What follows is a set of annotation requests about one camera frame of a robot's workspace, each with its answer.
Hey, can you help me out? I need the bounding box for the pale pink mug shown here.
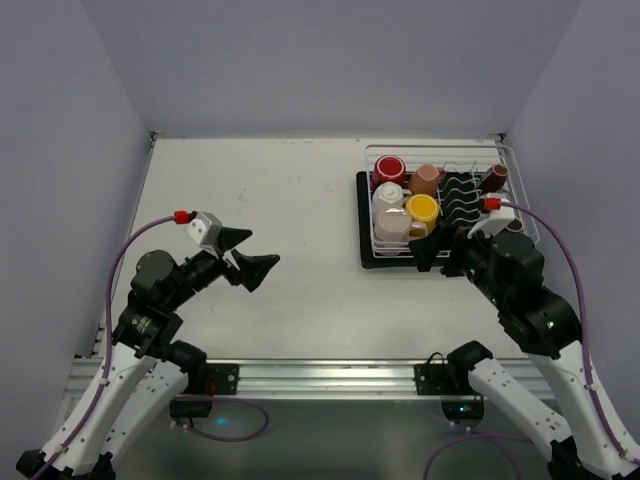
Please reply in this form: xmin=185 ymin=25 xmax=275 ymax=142
xmin=374 ymin=207 xmax=429 ymax=243

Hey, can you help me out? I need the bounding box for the yellow mug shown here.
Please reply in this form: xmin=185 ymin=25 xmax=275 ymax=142
xmin=404 ymin=194 xmax=440 ymax=224

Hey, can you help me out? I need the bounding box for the white faceted mug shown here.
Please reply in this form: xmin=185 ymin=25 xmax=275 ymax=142
xmin=371 ymin=181 xmax=412 ymax=218

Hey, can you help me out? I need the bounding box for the salmon pink mug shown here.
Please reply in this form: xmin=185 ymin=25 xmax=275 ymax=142
xmin=408 ymin=164 xmax=446 ymax=197

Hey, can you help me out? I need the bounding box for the red mug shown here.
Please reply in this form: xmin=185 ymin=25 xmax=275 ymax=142
xmin=371 ymin=155 xmax=406 ymax=191

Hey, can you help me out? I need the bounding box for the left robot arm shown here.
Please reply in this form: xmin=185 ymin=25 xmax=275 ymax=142
xmin=16 ymin=219 xmax=280 ymax=479

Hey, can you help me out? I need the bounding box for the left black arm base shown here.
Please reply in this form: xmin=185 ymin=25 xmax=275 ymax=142
xmin=169 ymin=362 xmax=239 ymax=420

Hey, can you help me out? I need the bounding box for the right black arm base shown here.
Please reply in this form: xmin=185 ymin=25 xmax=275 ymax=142
xmin=413 ymin=346 xmax=492 ymax=427

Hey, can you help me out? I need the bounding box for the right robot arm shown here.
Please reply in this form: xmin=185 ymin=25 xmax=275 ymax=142
xmin=409 ymin=226 xmax=639 ymax=479

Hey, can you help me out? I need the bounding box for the black drain tray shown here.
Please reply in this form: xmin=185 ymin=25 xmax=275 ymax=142
xmin=356 ymin=171 xmax=482 ymax=270

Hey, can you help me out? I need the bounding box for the dark brown cup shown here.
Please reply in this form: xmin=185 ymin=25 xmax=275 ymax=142
xmin=477 ymin=164 xmax=509 ymax=195

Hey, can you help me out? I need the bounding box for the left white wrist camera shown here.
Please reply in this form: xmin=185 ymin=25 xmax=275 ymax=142
xmin=184 ymin=212 xmax=222 ymax=252

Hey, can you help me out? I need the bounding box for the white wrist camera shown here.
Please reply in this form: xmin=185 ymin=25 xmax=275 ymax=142
xmin=184 ymin=212 xmax=222 ymax=252
xmin=467 ymin=193 xmax=515 ymax=239

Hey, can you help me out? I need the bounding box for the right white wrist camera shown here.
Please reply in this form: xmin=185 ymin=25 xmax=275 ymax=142
xmin=467 ymin=193 xmax=515 ymax=239

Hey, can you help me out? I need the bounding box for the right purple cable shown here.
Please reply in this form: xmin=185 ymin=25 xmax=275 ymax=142
xmin=480 ymin=195 xmax=640 ymax=464

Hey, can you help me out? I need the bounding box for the purple cable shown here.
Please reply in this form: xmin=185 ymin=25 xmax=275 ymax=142
xmin=480 ymin=195 xmax=640 ymax=464
xmin=29 ymin=211 xmax=194 ymax=476

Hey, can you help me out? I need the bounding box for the white wire dish rack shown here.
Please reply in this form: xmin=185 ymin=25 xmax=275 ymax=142
xmin=356 ymin=140 xmax=529 ymax=269

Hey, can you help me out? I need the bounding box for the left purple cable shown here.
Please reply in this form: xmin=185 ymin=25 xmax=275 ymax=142
xmin=29 ymin=211 xmax=194 ymax=476

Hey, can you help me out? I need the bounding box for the aluminium mounting rail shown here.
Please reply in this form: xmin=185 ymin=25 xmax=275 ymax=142
xmin=208 ymin=358 xmax=474 ymax=401

